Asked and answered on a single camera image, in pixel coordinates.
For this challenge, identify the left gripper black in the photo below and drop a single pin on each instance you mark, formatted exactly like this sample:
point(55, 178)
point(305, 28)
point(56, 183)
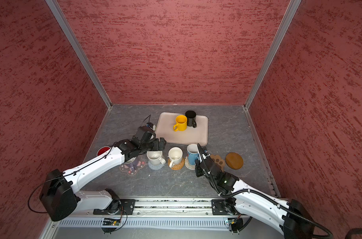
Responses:
point(161, 144)

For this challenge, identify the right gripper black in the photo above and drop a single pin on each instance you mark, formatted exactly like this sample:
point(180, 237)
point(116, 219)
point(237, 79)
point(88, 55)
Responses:
point(198, 168)

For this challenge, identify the brown paw coaster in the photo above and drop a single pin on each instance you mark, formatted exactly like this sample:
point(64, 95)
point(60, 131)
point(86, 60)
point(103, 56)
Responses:
point(219, 161)

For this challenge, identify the beige woven spiral coaster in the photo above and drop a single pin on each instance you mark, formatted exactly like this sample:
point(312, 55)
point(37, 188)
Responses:
point(188, 165)

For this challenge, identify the grey round coaster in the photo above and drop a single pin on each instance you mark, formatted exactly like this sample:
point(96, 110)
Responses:
point(155, 167)

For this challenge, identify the light blue mug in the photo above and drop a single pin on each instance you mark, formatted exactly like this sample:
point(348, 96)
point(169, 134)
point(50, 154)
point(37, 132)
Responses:
point(193, 154)

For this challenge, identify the brown round wooden coaster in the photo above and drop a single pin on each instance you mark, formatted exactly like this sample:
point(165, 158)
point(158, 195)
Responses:
point(234, 160)

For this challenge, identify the brown woven rattan coaster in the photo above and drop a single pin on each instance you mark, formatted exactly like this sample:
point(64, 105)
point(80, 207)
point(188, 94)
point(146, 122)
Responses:
point(176, 166)

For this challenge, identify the yellow mug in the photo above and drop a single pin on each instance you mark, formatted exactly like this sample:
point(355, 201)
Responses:
point(181, 123)

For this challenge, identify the pink flower coaster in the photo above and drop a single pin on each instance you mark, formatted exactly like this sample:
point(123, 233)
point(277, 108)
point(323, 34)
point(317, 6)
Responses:
point(139, 162)

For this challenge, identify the black mug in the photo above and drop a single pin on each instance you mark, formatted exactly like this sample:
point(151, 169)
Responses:
point(191, 118)

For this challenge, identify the white mug red inside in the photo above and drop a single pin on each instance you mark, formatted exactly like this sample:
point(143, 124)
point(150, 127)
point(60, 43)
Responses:
point(103, 150)

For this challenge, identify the white mug purple band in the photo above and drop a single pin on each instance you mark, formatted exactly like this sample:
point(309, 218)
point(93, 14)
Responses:
point(130, 165)

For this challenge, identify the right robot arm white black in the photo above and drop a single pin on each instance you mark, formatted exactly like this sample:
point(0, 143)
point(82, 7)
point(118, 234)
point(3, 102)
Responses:
point(290, 219)

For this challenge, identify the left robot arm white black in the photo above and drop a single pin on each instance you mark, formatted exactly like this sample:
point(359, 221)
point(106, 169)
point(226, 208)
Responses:
point(62, 193)

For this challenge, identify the beige serving tray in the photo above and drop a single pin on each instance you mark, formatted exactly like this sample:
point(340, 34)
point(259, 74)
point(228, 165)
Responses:
point(164, 128)

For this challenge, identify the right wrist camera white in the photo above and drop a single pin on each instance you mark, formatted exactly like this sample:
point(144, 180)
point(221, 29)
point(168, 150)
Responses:
point(203, 154)

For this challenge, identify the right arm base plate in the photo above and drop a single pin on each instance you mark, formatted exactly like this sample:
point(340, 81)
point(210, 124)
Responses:
point(221, 207)

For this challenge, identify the aluminium mounting rail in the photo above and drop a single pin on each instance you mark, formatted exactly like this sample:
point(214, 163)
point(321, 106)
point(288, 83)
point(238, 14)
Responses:
point(158, 205)

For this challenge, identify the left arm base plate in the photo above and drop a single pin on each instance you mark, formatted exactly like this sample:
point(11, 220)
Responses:
point(123, 206)

